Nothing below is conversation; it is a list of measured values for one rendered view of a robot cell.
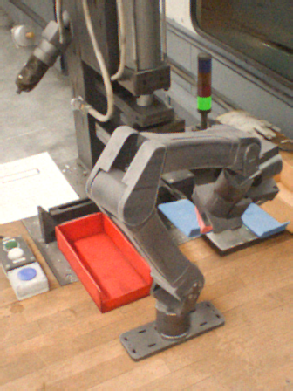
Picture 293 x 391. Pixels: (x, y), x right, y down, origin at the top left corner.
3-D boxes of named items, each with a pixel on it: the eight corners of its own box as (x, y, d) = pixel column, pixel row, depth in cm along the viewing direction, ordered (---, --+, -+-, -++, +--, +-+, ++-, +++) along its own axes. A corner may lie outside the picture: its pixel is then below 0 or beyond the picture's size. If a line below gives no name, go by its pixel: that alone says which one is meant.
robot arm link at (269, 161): (252, 164, 119) (253, 109, 112) (287, 181, 113) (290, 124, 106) (210, 188, 113) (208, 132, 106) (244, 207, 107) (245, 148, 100)
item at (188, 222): (191, 241, 122) (192, 229, 121) (158, 206, 134) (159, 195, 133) (221, 234, 125) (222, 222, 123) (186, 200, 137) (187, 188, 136)
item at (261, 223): (264, 242, 134) (265, 230, 133) (225, 209, 146) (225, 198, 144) (289, 231, 137) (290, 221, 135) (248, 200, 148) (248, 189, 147)
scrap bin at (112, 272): (101, 314, 120) (98, 291, 117) (57, 247, 139) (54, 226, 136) (154, 293, 125) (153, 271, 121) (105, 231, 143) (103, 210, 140)
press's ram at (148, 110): (117, 167, 134) (106, 35, 117) (73, 122, 153) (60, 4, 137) (187, 146, 140) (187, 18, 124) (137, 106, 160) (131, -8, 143)
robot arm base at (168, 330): (114, 307, 110) (132, 332, 105) (207, 271, 117) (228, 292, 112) (118, 339, 115) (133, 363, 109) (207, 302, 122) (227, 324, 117)
